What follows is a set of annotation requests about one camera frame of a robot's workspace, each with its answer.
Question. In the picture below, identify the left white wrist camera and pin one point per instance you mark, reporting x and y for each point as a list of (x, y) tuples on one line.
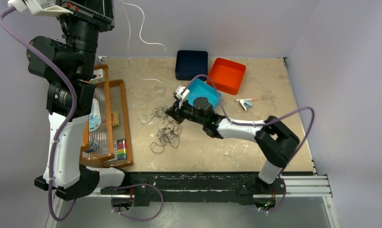
[(45, 8)]

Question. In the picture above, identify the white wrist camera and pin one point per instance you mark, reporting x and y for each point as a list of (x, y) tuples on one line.
[(45, 8), (181, 94)]

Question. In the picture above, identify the small wooden block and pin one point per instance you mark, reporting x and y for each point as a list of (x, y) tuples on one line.
[(115, 121)]

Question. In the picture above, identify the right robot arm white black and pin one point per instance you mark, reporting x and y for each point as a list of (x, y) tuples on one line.
[(276, 141)]

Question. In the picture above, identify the rainbow coloured marker pack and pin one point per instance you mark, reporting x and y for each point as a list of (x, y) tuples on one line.
[(120, 149)]

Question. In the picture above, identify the wooden tiered shelf rack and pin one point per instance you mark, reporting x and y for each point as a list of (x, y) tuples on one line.
[(110, 144)]

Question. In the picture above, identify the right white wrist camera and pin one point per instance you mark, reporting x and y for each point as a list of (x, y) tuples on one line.
[(181, 94)]

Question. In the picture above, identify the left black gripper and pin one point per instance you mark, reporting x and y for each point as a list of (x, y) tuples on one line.
[(98, 14)]

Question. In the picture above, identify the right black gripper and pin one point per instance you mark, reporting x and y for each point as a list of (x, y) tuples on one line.
[(176, 113)]

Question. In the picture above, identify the dark navy square bin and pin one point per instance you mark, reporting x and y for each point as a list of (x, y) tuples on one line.
[(190, 63)]

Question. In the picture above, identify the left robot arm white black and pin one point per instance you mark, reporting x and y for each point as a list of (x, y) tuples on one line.
[(68, 68)]

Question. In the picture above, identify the orange square bin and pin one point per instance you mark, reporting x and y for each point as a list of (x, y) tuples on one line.
[(227, 75)]

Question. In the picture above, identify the white red small box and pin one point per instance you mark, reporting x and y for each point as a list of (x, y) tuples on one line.
[(99, 77)]

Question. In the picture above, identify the light blue square bin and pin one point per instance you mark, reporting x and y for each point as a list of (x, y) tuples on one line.
[(199, 88)]

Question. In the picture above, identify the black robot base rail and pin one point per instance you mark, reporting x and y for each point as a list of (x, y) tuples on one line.
[(244, 188)]

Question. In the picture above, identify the aluminium frame rail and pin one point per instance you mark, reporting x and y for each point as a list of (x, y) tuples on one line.
[(304, 186)]

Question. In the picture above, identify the blue packaged item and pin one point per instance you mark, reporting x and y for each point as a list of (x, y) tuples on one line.
[(94, 121)]

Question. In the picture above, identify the white orange-tipped marker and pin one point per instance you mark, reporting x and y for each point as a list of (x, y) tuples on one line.
[(246, 99)]

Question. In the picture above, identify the white blue small clip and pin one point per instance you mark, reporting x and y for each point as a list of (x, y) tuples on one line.
[(245, 105)]

